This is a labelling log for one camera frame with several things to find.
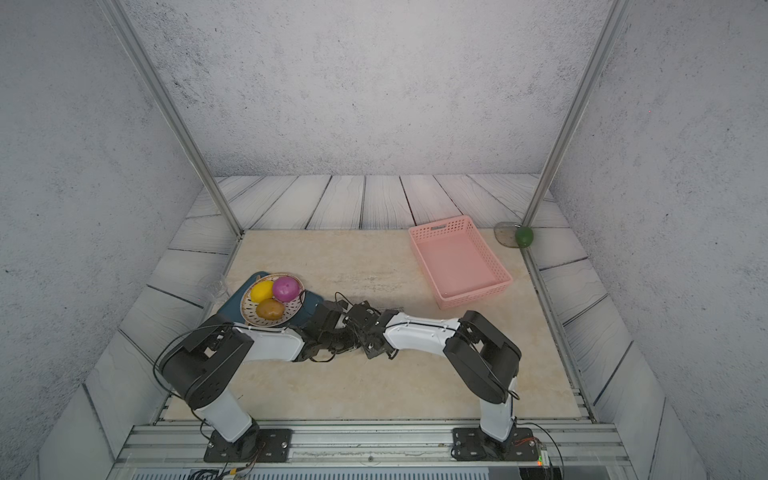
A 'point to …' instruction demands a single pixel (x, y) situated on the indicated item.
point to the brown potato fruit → (270, 309)
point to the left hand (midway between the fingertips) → (373, 342)
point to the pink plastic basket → (459, 265)
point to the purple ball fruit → (286, 289)
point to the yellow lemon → (262, 290)
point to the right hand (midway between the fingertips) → (379, 342)
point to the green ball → (524, 236)
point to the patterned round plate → (248, 307)
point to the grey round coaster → (505, 233)
